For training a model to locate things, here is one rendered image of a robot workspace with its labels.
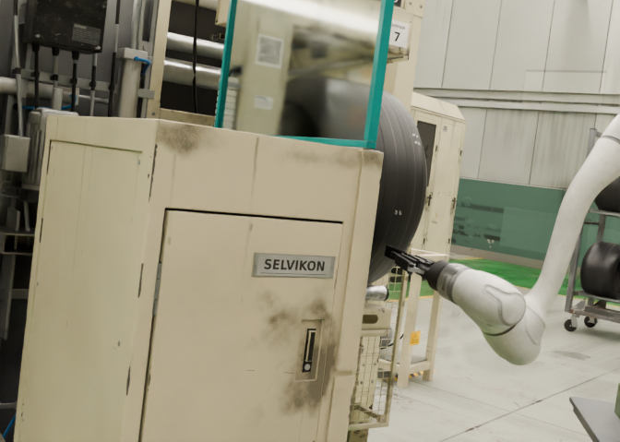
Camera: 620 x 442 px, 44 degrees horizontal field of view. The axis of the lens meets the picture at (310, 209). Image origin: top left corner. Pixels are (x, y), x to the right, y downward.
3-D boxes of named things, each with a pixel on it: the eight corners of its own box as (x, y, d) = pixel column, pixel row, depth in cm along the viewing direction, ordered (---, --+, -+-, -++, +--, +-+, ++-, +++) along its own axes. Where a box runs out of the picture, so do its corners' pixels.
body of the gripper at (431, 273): (465, 265, 183) (439, 253, 191) (439, 264, 179) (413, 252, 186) (458, 294, 185) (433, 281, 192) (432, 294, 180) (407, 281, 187)
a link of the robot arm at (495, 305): (441, 291, 173) (465, 324, 180) (491, 316, 160) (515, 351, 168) (470, 256, 175) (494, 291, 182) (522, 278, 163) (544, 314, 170)
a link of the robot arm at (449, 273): (456, 268, 174) (438, 260, 179) (447, 305, 175) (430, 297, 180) (483, 268, 179) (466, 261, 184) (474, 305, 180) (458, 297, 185)
